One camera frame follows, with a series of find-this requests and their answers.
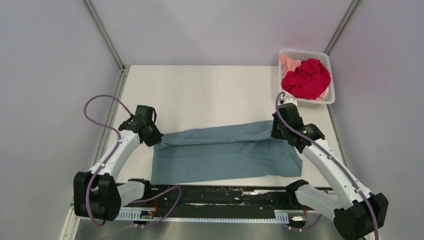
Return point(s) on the blue-grey t-shirt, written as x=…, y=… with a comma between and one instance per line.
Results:
x=223, y=153

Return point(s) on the white plastic laundry basket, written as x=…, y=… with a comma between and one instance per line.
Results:
x=306, y=75

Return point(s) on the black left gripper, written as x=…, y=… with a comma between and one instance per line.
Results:
x=157, y=139

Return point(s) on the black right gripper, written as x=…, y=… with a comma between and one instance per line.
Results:
x=273, y=132

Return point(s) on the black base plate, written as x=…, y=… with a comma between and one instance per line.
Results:
x=208, y=201

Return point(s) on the aluminium frame rail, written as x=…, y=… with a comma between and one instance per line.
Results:
x=302, y=225

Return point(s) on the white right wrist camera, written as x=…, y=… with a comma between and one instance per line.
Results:
x=289, y=100

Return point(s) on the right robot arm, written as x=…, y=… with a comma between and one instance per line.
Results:
x=353, y=208

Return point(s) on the red t-shirt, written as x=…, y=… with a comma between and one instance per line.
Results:
x=306, y=79

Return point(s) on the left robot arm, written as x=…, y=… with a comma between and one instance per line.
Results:
x=96, y=194

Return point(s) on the grey slotted cable duct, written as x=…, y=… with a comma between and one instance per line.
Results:
x=136, y=216

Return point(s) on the pink t-shirt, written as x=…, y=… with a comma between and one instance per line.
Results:
x=288, y=63

